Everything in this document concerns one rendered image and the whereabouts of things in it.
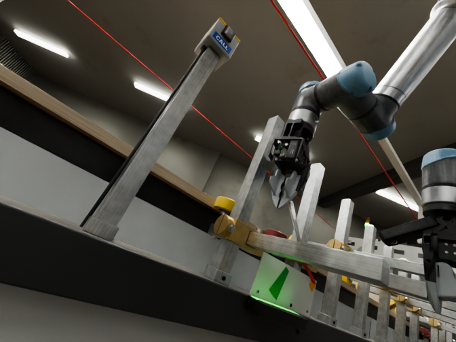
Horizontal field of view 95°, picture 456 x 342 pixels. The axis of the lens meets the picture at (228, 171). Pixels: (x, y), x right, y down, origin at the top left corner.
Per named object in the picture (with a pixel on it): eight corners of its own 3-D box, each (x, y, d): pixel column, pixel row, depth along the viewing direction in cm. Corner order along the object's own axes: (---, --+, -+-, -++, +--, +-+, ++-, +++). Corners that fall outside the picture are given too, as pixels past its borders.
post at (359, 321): (363, 347, 79) (376, 227, 97) (359, 346, 78) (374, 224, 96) (353, 342, 82) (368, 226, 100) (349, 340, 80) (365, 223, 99)
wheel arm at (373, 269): (388, 294, 29) (391, 262, 30) (379, 288, 27) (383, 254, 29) (214, 239, 63) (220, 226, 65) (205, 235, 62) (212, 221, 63)
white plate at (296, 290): (310, 317, 60) (317, 281, 64) (251, 295, 48) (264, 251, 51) (308, 316, 60) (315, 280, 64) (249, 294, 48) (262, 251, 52)
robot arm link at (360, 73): (387, 84, 49) (341, 104, 59) (362, 49, 45) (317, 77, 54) (383, 108, 46) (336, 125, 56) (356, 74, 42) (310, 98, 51)
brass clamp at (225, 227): (263, 258, 51) (270, 237, 53) (224, 237, 44) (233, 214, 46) (246, 252, 56) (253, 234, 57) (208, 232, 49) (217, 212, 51)
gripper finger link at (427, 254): (433, 280, 39) (433, 235, 43) (423, 277, 40) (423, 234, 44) (440, 287, 41) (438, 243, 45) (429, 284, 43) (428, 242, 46)
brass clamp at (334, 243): (357, 266, 79) (359, 253, 81) (340, 254, 73) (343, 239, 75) (340, 262, 84) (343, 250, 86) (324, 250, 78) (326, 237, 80)
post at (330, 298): (332, 335, 68) (354, 201, 86) (327, 333, 66) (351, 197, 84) (322, 329, 70) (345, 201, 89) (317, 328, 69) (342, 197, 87)
